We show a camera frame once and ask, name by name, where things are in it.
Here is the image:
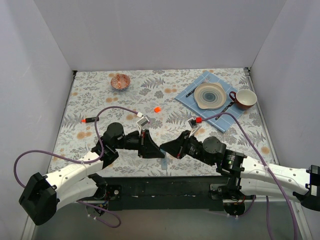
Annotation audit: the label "red white mug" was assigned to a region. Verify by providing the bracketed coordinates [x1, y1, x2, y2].
[229, 89, 258, 110]

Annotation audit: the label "knife black handle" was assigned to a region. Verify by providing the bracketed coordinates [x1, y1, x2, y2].
[215, 101, 235, 120]

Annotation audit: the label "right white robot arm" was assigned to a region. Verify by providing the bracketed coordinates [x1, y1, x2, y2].
[160, 130, 320, 211]

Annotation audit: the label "black orange highlighter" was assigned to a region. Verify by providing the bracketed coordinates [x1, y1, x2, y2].
[81, 117, 100, 123]

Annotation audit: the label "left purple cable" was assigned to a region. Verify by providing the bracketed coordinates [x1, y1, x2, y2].
[13, 106, 143, 228]

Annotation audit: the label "blue checked cloth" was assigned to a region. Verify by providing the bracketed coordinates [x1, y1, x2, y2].
[175, 71, 244, 119]

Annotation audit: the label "purple cable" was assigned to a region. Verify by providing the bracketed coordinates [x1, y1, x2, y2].
[196, 112, 299, 240]
[13, 106, 143, 228]

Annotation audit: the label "red patterned small bowl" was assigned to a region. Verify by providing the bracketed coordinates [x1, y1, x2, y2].
[110, 74, 131, 91]

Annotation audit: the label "fork black handle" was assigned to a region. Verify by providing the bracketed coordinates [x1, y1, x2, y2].
[185, 77, 210, 98]

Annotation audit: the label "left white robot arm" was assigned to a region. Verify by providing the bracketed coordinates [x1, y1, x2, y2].
[19, 122, 165, 226]

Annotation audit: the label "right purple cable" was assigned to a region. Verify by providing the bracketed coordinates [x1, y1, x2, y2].
[196, 112, 299, 240]

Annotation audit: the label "light blue highlighter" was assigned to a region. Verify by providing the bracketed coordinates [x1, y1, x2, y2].
[160, 150, 168, 170]

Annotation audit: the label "beige plate blue rings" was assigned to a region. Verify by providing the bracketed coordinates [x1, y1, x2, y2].
[193, 82, 226, 111]

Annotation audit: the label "orange highlighter cap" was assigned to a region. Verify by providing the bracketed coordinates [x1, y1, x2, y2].
[154, 107, 161, 113]

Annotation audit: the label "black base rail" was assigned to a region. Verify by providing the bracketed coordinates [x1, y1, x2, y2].
[74, 176, 256, 216]

